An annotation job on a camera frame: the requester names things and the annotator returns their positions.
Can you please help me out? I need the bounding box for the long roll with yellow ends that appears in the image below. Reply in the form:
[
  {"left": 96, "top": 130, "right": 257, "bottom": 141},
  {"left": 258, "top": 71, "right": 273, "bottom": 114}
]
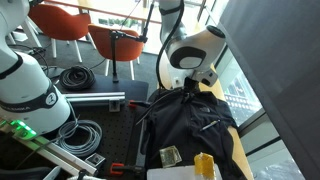
[{"left": 193, "top": 152, "right": 215, "bottom": 179}]

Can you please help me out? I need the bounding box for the black coiled cable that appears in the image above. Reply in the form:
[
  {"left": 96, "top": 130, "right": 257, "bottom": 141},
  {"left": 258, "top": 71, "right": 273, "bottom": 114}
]
[{"left": 58, "top": 64, "right": 98, "bottom": 92}]

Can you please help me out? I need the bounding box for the grey coiled cable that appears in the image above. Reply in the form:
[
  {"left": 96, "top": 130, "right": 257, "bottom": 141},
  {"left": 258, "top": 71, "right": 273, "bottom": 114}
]
[{"left": 54, "top": 119, "right": 104, "bottom": 158}]

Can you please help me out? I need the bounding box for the folded dollar bill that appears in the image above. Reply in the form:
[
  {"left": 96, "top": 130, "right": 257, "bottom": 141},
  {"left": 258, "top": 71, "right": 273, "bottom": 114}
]
[{"left": 158, "top": 144, "right": 183, "bottom": 168}]

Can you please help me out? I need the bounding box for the small metal corner bracket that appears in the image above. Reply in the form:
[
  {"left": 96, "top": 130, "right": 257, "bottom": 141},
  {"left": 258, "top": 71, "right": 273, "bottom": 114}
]
[
  {"left": 108, "top": 99, "right": 122, "bottom": 113},
  {"left": 84, "top": 152, "right": 106, "bottom": 168}
]

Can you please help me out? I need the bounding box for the wooden desk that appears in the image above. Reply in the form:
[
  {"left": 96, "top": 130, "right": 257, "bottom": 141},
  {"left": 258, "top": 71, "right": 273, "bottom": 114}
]
[{"left": 43, "top": 0, "right": 163, "bottom": 26}]

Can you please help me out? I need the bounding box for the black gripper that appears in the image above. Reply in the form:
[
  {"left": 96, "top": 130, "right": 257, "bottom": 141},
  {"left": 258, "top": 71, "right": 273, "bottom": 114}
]
[{"left": 182, "top": 77, "right": 200, "bottom": 95}]

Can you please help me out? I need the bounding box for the black zip jersey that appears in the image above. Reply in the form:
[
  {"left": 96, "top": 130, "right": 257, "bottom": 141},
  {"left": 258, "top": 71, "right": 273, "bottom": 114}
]
[{"left": 139, "top": 87, "right": 249, "bottom": 180}]

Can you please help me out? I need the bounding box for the orange chair with white legs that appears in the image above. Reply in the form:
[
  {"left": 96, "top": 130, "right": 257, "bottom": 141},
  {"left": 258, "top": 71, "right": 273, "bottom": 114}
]
[
  {"left": 28, "top": 3, "right": 93, "bottom": 64},
  {"left": 87, "top": 23, "right": 145, "bottom": 81}
]

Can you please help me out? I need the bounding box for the black camera tripod stand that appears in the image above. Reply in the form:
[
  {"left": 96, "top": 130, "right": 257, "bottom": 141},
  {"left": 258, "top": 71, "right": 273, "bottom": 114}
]
[{"left": 109, "top": 1, "right": 156, "bottom": 84}]

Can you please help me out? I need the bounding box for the black and silver pen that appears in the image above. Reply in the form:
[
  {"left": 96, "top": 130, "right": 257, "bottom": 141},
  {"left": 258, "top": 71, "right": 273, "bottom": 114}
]
[{"left": 198, "top": 119, "right": 221, "bottom": 132}]

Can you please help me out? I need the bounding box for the white paper sheet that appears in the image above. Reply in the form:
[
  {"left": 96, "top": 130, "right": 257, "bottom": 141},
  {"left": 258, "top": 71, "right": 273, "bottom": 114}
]
[{"left": 146, "top": 163, "right": 224, "bottom": 180}]

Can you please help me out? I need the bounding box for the black perforated breadboard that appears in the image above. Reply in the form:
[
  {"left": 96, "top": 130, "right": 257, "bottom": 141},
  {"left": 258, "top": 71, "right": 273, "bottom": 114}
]
[{"left": 43, "top": 99, "right": 146, "bottom": 180}]

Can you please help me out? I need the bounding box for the orange handled black clamp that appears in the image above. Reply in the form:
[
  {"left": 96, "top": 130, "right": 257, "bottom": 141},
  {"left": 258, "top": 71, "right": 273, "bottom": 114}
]
[
  {"left": 128, "top": 99, "right": 153, "bottom": 110},
  {"left": 109, "top": 162, "right": 146, "bottom": 177}
]

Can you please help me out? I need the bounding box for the aluminium extrusion rail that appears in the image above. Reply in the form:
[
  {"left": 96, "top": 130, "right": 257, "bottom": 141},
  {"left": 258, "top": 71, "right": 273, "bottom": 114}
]
[{"left": 63, "top": 91, "right": 127, "bottom": 107}]

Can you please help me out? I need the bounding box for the long aluminium base rail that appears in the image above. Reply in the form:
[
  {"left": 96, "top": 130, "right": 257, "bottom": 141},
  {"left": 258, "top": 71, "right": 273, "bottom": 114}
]
[{"left": 0, "top": 118, "right": 98, "bottom": 177}]

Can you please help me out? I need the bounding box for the dark mesh window blind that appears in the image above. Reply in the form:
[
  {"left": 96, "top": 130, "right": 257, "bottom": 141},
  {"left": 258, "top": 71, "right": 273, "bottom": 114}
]
[{"left": 218, "top": 0, "right": 320, "bottom": 180}]

